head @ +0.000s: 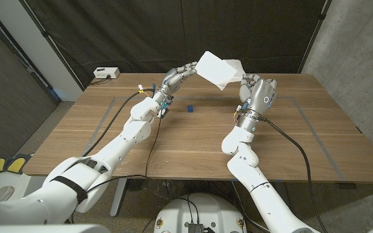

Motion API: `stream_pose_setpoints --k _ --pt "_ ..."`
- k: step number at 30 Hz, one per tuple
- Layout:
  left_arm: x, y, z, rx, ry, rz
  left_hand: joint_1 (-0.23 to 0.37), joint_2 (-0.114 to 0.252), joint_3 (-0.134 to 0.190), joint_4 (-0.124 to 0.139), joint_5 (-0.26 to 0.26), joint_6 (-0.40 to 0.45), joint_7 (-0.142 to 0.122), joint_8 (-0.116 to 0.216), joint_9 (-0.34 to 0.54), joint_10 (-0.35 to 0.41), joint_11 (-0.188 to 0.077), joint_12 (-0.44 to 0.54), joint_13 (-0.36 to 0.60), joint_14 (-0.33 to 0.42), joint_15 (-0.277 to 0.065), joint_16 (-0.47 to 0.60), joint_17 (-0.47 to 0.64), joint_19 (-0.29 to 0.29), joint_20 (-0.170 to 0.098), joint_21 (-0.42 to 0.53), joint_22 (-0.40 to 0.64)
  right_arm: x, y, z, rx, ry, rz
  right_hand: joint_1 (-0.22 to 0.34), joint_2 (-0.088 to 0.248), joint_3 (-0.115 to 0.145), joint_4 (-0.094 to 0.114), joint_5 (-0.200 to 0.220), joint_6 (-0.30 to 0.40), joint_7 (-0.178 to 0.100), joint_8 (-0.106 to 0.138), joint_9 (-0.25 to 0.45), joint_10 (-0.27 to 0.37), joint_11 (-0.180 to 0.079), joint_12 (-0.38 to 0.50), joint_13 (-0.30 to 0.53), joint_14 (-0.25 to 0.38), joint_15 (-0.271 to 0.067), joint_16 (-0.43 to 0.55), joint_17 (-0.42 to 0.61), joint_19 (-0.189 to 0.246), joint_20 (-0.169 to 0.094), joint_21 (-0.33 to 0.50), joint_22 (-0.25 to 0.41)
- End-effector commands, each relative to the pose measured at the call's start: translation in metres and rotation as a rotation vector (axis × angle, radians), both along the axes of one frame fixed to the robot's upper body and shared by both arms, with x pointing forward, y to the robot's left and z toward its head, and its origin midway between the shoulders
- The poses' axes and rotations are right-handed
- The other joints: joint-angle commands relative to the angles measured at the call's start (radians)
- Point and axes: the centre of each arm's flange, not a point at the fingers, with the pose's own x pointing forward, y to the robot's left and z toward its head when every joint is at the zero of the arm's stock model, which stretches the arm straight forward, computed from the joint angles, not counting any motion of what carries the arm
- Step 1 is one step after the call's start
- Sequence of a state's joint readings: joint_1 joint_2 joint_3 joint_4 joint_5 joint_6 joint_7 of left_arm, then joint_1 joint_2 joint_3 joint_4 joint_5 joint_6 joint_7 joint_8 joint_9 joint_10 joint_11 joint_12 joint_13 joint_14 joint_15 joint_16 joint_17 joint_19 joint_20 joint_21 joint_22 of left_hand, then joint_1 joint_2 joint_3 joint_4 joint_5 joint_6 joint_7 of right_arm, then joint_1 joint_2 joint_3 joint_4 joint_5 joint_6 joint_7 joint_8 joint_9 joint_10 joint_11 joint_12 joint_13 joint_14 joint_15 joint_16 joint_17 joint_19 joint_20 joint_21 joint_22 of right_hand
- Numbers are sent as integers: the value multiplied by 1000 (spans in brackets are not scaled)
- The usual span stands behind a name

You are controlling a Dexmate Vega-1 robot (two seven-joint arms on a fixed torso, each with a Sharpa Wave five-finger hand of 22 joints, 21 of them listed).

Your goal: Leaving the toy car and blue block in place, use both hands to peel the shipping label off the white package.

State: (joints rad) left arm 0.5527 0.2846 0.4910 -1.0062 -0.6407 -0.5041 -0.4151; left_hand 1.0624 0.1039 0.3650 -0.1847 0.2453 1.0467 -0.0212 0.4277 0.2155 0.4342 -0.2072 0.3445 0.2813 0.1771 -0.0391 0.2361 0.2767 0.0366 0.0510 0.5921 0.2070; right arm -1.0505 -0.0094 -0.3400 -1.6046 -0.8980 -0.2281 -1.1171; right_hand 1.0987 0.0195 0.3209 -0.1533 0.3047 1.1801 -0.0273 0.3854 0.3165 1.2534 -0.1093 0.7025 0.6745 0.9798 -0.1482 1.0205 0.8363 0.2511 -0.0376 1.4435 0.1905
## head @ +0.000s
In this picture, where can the white paper sheet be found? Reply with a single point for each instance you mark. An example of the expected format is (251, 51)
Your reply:
(215, 69)

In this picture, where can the grey tape outline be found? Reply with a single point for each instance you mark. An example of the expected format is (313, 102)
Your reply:
(206, 97)

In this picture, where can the white power strip box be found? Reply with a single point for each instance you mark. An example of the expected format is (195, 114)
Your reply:
(106, 72)

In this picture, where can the blue block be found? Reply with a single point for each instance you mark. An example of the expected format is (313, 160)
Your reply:
(190, 109)

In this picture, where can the black backdrop curtain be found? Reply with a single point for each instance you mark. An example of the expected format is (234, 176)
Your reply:
(189, 32)

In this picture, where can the white floor mat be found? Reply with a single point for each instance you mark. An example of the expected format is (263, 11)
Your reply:
(11, 179)

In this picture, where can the black backdrop stand pole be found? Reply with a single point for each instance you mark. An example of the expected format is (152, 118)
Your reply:
(49, 35)
(316, 32)

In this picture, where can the black round fan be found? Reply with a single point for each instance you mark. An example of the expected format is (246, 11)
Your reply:
(136, 184)

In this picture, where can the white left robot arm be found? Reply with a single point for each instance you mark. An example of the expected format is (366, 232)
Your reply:
(118, 149)

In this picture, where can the white robot torso edge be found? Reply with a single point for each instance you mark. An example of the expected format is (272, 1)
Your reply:
(44, 229)

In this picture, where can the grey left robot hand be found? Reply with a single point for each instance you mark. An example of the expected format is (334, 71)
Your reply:
(172, 81)

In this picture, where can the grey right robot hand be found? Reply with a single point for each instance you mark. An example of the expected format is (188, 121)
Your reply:
(257, 97)

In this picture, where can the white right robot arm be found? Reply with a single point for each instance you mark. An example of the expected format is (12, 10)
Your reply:
(254, 181)

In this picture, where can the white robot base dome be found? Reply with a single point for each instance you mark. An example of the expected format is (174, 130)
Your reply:
(202, 210)

